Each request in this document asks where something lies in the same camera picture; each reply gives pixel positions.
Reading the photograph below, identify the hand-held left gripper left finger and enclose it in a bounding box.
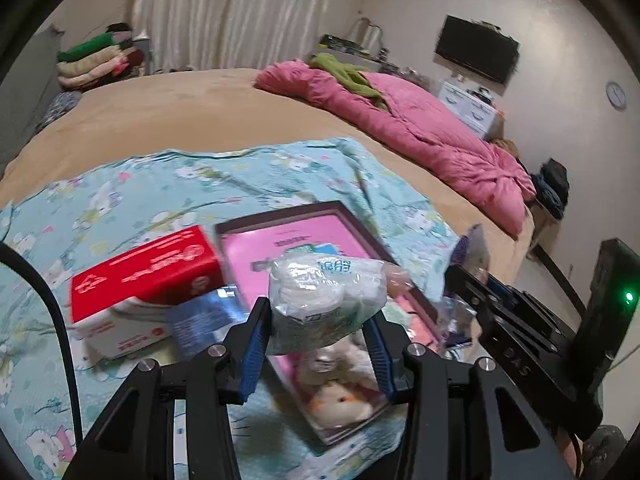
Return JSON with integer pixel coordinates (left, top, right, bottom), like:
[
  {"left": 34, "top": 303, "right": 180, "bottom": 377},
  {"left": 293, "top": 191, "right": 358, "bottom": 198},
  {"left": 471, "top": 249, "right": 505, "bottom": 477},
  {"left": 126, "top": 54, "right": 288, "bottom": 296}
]
[{"left": 62, "top": 296, "right": 273, "bottom": 480}]

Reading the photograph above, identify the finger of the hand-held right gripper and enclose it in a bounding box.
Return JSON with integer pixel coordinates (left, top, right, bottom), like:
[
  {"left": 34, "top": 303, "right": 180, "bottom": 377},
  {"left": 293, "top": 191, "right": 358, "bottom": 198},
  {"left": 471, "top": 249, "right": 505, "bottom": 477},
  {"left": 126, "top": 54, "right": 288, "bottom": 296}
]
[
  {"left": 444, "top": 265, "right": 557, "bottom": 357},
  {"left": 487, "top": 277, "right": 577, "bottom": 342}
]

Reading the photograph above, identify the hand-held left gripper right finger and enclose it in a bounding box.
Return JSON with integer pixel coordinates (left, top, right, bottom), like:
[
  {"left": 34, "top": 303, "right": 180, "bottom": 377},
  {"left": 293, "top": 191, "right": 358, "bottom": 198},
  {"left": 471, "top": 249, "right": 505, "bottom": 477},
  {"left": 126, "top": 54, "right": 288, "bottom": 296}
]
[{"left": 362, "top": 317, "right": 576, "bottom": 480}]

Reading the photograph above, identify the white fluffy plush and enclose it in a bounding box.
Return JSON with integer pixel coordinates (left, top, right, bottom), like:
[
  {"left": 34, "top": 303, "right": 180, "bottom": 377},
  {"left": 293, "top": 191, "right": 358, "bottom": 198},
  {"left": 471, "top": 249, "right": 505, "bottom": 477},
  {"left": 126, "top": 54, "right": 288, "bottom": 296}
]
[{"left": 299, "top": 337, "right": 378, "bottom": 386}]

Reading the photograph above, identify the white blue snack packet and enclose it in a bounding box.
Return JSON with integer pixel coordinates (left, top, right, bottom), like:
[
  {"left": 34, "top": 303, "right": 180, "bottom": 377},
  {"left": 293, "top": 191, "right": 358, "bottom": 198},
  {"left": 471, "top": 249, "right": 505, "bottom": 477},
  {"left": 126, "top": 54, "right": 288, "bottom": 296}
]
[{"left": 447, "top": 222, "right": 490, "bottom": 281}]

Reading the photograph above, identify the white dark printed packet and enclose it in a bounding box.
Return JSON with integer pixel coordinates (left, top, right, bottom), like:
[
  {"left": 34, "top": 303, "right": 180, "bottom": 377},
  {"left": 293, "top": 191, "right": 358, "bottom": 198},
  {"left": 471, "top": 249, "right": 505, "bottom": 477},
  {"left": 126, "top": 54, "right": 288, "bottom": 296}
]
[{"left": 434, "top": 294, "right": 480, "bottom": 351}]

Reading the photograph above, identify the cream plush toy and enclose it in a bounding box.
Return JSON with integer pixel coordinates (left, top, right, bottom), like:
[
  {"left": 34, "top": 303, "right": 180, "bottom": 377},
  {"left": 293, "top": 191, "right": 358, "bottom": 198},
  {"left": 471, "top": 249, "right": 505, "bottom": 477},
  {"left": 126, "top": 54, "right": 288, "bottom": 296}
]
[{"left": 304, "top": 380, "right": 377, "bottom": 431}]

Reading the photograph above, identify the salmon cloth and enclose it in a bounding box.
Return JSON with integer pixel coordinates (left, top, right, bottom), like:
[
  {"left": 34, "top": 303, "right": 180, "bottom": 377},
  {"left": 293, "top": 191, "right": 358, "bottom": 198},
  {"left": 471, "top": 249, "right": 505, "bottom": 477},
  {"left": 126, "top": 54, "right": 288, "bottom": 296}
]
[{"left": 382, "top": 266, "right": 417, "bottom": 297}]

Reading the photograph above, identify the green printed tissue pack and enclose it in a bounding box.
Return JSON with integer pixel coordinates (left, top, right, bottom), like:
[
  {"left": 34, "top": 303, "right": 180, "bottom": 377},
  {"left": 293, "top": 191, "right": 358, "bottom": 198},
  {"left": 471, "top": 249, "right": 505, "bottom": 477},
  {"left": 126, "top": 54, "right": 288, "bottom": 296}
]
[{"left": 267, "top": 254, "right": 391, "bottom": 357}]

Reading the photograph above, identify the dark shallow box tray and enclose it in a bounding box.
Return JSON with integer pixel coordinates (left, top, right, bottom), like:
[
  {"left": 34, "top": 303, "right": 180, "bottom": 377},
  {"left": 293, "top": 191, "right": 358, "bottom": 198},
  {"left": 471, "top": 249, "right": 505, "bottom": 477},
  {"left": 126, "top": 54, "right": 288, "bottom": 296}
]
[{"left": 215, "top": 201, "right": 451, "bottom": 448}]

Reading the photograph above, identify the dark blue box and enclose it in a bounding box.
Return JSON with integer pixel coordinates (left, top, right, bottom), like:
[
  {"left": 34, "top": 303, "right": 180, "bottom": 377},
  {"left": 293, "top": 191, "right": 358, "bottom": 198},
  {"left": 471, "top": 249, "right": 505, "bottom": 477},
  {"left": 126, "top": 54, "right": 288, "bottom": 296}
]
[{"left": 167, "top": 285, "right": 251, "bottom": 358}]

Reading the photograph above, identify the pink book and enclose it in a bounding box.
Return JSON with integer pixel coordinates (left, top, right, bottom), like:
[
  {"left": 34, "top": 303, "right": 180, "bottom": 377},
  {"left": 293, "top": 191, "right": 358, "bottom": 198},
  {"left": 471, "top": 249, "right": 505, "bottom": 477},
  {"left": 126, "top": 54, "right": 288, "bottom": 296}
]
[{"left": 222, "top": 210, "right": 436, "bottom": 441}]

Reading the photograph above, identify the dark clothes pile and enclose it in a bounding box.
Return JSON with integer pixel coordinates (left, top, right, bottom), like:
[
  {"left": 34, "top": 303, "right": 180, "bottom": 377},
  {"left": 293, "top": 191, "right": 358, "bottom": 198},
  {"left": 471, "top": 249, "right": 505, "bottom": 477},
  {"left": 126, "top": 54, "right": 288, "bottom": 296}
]
[{"left": 530, "top": 157, "right": 571, "bottom": 221}]

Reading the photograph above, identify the red white tissue box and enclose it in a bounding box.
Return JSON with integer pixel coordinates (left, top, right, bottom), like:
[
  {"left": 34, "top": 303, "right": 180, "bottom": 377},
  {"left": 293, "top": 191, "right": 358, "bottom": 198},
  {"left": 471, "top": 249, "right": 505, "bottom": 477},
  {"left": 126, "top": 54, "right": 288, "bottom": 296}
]
[{"left": 70, "top": 225, "right": 226, "bottom": 361}]

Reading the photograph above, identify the pink quilt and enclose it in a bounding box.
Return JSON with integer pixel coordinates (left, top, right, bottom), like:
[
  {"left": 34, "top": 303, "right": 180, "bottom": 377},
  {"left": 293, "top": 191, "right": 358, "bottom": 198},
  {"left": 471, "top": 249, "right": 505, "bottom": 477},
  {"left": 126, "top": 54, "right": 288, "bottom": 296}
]
[{"left": 255, "top": 59, "right": 537, "bottom": 237}]

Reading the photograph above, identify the white drawer cabinet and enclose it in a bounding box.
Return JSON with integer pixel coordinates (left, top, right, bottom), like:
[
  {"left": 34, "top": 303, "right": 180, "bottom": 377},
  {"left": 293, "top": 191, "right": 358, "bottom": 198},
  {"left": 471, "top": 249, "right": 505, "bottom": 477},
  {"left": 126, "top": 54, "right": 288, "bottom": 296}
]
[{"left": 437, "top": 79, "right": 503, "bottom": 141}]

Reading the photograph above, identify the light blue printed blanket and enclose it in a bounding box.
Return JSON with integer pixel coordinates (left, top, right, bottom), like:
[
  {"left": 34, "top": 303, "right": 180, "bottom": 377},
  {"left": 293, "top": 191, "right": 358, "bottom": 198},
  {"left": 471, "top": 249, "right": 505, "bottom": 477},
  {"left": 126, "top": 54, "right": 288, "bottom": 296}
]
[{"left": 0, "top": 137, "right": 468, "bottom": 480}]

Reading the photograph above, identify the tan bed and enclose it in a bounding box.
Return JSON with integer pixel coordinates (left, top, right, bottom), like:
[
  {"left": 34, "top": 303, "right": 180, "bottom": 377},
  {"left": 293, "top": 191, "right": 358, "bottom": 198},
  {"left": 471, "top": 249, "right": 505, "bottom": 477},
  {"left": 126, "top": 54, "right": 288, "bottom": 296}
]
[{"left": 0, "top": 67, "right": 533, "bottom": 261}]

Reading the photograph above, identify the green cloth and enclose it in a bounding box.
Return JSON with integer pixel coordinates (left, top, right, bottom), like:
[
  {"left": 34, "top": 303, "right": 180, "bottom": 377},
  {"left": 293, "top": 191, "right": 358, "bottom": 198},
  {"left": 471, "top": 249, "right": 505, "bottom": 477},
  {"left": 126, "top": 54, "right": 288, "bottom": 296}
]
[{"left": 309, "top": 52, "right": 388, "bottom": 111}]

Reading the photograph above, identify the arched table mirror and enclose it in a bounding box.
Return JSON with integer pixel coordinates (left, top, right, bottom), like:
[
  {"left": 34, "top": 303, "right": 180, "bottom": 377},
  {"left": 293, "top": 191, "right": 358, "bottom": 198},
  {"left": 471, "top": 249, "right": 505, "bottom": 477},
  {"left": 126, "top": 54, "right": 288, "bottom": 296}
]
[{"left": 347, "top": 16, "right": 386, "bottom": 56}]

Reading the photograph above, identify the dark patterned box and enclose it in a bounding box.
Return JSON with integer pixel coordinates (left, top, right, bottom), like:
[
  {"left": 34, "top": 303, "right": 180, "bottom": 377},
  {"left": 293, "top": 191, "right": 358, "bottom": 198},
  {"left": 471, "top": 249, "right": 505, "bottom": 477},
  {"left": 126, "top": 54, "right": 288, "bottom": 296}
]
[{"left": 319, "top": 34, "right": 371, "bottom": 57}]

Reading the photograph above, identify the dark floral pillow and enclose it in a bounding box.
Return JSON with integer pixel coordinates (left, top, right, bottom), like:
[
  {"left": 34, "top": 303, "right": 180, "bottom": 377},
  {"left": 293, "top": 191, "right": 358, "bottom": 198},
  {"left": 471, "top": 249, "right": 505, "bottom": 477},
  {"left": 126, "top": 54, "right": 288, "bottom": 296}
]
[{"left": 40, "top": 91, "right": 83, "bottom": 128}]

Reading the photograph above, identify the stack of folded clothes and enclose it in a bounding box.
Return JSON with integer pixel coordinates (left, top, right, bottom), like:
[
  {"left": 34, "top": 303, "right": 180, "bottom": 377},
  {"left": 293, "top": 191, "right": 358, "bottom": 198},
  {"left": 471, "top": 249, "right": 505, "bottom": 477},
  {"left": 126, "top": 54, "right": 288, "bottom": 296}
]
[{"left": 56, "top": 22, "right": 147, "bottom": 92}]

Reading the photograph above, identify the white curtain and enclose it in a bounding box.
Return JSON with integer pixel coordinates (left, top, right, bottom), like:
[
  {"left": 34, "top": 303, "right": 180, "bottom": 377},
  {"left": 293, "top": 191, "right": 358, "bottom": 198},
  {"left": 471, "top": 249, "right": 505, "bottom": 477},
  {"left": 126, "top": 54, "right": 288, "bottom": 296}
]
[{"left": 131, "top": 0, "right": 366, "bottom": 73}]

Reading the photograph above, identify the grey quilted headboard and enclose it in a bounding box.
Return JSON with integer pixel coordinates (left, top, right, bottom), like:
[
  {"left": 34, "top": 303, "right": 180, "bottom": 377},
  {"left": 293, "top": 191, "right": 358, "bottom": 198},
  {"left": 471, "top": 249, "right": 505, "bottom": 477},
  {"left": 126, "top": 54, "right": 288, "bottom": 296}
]
[{"left": 0, "top": 30, "right": 66, "bottom": 141}]

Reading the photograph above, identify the black cable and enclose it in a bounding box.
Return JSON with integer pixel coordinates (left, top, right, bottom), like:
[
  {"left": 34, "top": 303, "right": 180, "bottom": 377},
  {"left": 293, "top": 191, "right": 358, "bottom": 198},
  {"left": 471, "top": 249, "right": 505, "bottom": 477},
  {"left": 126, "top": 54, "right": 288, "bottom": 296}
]
[
  {"left": 0, "top": 242, "right": 83, "bottom": 461},
  {"left": 570, "top": 430, "right": 588, "bottom": 480}
]

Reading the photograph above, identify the round wall clock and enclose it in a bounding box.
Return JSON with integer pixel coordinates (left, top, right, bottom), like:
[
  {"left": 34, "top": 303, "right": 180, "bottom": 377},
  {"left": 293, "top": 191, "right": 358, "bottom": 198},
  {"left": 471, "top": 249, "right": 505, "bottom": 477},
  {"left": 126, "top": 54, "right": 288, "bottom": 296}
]
[{"left": 605, "top": 81, "right": 628, "bottom": 111}]

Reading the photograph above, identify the black wall television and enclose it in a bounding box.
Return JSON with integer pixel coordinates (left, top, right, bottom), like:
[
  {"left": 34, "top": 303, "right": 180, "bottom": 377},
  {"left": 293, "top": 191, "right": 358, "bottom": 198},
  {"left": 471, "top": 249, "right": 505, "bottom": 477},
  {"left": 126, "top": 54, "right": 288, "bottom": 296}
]
[{"left": 434, "top": 15, "right": 521, "bottom": 87}]

